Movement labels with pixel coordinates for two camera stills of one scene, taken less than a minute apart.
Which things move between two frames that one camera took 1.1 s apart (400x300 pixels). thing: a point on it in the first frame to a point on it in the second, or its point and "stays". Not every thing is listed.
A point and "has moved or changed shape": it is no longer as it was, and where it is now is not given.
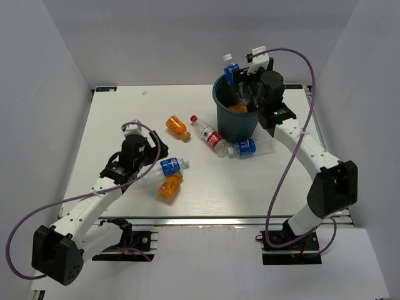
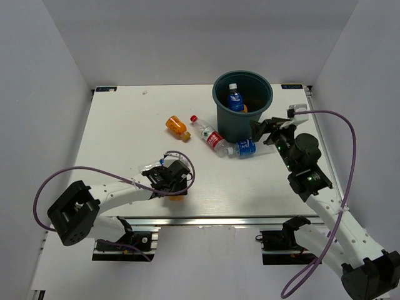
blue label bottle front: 229,68 to 235,99
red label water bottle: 214,140 stays
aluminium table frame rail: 217,221 stays
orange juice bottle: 170,186 has moved or changed shape
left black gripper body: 150,155 to 179,189
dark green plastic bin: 232,126 stays
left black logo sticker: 105,89 stays
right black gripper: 242,75 to 258,129
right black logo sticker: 293,86 stays
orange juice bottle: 175,125 stays
